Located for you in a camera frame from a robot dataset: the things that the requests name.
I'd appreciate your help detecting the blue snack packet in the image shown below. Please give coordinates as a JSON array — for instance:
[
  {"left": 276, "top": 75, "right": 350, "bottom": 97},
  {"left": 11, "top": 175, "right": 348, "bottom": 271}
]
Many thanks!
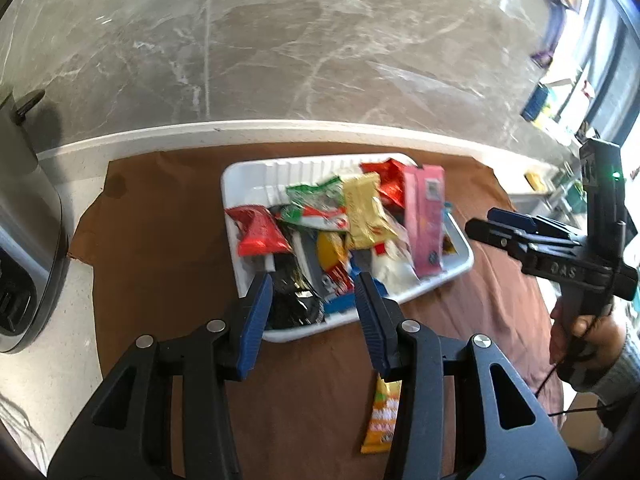
[{"left": 314, "top": 231, "right": 359, "bottom": 315}]

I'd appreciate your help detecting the orange snack packet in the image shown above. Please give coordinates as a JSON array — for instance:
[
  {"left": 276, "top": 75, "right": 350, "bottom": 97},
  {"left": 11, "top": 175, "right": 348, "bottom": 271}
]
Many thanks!
[{"left": 360, "top": 375, "right": 401, "bottom": 454}]

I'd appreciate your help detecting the pink snack packet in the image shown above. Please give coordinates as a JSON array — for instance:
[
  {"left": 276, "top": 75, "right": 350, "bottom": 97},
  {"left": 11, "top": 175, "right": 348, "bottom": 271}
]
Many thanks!
[{"left": 402, "top": 166, "right": 445, "bottom": 278}]

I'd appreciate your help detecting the red snack bag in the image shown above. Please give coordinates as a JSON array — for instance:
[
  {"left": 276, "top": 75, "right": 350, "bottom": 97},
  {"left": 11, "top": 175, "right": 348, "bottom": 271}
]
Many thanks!
[{"left": 226, "top": 205, "right": 293, "bottom": 257}]

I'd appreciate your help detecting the person's right hand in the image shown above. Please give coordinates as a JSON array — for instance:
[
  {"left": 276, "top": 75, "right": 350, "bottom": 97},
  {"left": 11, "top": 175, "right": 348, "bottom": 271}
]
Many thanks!
[{"left": 549, "top": 298, "right": 627, "bottom": 390}]

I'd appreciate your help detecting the yellow sponge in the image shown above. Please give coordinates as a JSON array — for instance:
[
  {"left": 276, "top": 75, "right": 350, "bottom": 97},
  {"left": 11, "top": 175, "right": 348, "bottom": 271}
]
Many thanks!
[{"left": 524, "top": 171, "right": 547, "bottom": 193}]

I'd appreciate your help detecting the black snack packet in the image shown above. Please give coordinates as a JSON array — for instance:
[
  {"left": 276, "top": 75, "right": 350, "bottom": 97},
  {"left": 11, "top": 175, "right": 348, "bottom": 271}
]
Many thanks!
[{"left": 267, "top": 252, "right": 324, "bottom": 330}]

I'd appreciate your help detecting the brown cloth mat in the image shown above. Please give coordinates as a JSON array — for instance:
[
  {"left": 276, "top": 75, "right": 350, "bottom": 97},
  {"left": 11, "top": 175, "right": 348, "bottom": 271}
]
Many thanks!
[{"left": 70, "top": 143, "right": 563, "bottom": 479}]

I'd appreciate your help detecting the stainless steel rice cooker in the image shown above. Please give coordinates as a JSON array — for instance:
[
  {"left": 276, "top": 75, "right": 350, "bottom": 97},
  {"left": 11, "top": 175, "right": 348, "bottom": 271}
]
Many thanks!
[{"left": 0, "top": 84, "right": 68, "bottom": 353}]

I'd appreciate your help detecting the black tracking camera box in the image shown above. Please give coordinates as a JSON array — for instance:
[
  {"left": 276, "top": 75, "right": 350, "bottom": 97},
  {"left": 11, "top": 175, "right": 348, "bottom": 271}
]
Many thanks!
[{"left": 579, "top": 139, "right": 626, "bottom": 260}]

